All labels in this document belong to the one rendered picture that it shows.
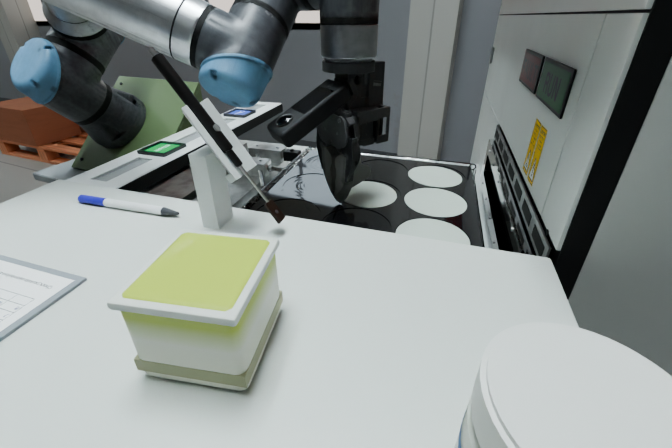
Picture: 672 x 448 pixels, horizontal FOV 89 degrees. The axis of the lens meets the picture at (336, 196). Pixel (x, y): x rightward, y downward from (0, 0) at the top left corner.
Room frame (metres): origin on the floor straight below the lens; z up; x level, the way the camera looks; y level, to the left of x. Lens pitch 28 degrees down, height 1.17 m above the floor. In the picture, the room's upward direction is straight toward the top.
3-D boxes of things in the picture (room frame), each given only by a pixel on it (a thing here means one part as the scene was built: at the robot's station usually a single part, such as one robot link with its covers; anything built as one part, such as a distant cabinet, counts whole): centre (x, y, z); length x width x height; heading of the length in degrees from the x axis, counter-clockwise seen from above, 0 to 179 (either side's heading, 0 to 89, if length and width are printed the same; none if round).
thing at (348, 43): (0.50, -0.02, 1.14); 0.08 x 0.08 x 0.05
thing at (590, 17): (0.65, -0.33, 1.02); 0.81 x 0.03 x 0.40; 163
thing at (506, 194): (0.48, -0.27, 0.89); 0.44 x 0.02 x 0.10; 163
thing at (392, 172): (0.52, -0.06, 0.90); 0.34 x 0.34 x 0.01; 73
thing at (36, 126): (3.26, 2.47, 0.24); 1.28 x 0.88 x 0.47; 67
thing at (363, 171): (0.48, -0.03, 0.95); 0.06 x 0.03 x 0.09; 126
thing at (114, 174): (0.69, 0.27, 0.89); 0.55 x 0.09 x 0.14; 163
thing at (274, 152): (0.73, 0.15, 0.89); 0.08 x 0.03 x 0.03; 73
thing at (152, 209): (0.35, 0.25, 0.97); 0.14 x 0.01 x 0.01; 75
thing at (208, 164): (0.32, 0.12, 1.03); 0.06 x 0.04 x 0.13; 73
